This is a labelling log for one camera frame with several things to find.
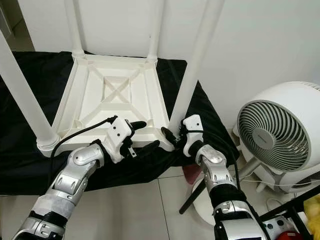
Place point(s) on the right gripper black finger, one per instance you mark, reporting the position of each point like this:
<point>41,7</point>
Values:
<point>169,134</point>

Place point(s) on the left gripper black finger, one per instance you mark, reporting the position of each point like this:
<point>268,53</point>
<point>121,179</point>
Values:
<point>148,147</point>
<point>139,124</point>

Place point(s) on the white plastic table top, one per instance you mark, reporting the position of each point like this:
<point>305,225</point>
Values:
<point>115,112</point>

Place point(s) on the white plastic table leg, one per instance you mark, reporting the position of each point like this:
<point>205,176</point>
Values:
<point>197,60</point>
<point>25,90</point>
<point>75,25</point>
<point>155,27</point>

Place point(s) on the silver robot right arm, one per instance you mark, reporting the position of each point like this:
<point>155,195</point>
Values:
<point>217,165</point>

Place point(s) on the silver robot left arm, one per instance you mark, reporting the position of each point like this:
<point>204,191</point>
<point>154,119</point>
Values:
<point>75,175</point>

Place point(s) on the black tablecloth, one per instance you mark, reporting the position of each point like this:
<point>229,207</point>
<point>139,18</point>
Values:
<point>15,160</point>

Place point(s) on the white box with coloured dots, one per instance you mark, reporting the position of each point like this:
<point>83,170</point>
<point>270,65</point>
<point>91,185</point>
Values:
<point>280,222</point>

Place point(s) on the black metal stand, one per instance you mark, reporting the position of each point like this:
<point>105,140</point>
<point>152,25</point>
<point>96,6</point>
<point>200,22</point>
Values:
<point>292,210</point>

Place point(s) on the red round object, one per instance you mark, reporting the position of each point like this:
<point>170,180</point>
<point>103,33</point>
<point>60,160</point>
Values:
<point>287,235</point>

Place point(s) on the yellow object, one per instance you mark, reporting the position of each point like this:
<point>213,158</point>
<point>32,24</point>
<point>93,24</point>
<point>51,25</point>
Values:
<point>314,210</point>

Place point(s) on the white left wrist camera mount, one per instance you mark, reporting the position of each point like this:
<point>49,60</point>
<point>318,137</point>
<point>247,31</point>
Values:
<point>120,135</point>

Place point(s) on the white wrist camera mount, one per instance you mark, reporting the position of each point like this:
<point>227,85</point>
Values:
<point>120,135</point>
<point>192,125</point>

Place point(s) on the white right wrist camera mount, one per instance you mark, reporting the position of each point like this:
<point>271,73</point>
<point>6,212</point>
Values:
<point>192,125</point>

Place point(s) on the white pedestal fan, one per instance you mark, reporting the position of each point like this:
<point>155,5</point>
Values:
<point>275,132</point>

